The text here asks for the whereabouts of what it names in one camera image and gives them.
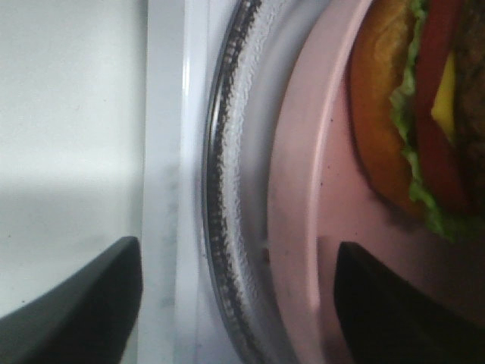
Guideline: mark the glass microwave turntable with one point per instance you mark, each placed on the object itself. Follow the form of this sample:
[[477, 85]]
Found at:
[[262, 41]]

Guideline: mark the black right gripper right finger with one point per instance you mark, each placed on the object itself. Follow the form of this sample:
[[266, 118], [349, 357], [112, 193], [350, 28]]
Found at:
[[386, 320]]

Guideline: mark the pink plate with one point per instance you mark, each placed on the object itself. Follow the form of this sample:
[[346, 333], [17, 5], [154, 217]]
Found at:
[[318, 197]]

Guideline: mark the white microwave oven body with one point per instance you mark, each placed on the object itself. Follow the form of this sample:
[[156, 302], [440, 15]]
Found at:
[[190, 312]]

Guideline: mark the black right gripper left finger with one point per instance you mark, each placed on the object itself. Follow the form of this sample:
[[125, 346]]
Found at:
[[86, 319]]

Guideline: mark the burger with sesame bun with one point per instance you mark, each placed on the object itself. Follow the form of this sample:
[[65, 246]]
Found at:
[[417, 102]]

